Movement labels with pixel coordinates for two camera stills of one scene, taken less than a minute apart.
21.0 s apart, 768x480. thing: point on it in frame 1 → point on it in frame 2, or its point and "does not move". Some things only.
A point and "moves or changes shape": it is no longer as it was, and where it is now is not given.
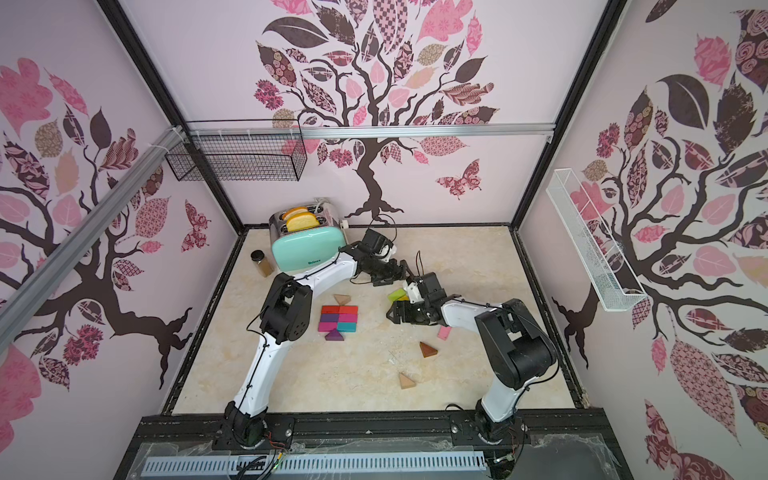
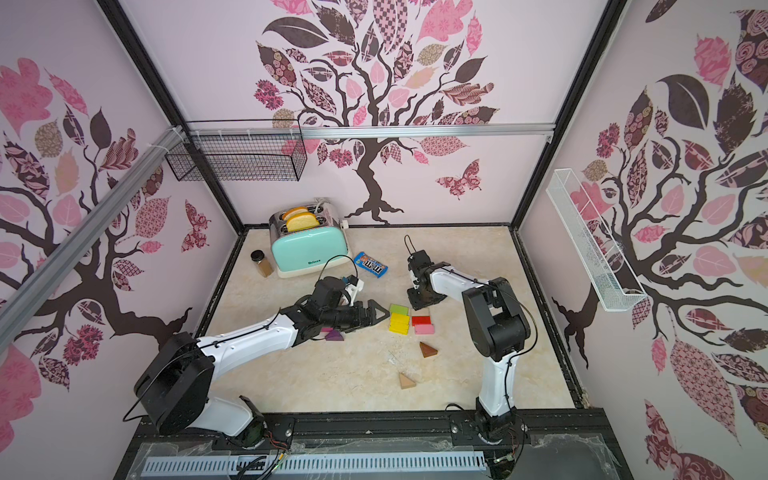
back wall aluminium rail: [367, 129] does not move
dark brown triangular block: [427, 351] does not move
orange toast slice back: [293, 211] does not move
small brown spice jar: [263, 264] does not move
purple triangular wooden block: [334, 335] does not move
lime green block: [394, 296] moves or changes shape
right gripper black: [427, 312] → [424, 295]
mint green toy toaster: [297, 250] does not move
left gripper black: [391, 275] → [362, 321]
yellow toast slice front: [301, 221] does not move
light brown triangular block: [406, 382] does not move
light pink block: [444, 332] → [424, 329]
